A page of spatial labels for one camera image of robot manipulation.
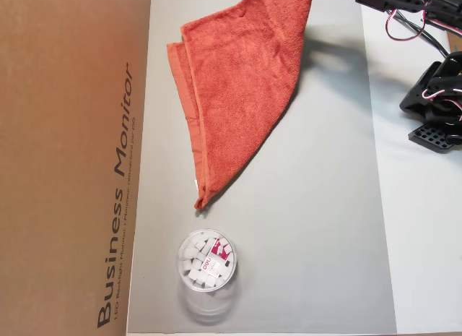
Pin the Business Monitor cardboard box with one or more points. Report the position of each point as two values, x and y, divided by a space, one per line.
54 170

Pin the red white paper label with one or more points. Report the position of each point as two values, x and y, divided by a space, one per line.
216 256

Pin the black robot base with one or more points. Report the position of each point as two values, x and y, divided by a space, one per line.
433 137

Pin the grey table mat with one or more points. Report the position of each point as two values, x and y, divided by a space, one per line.
288 242

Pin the orange terry towel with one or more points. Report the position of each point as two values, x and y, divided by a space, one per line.
245 79

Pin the clear plastic jar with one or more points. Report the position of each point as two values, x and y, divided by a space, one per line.
209 307

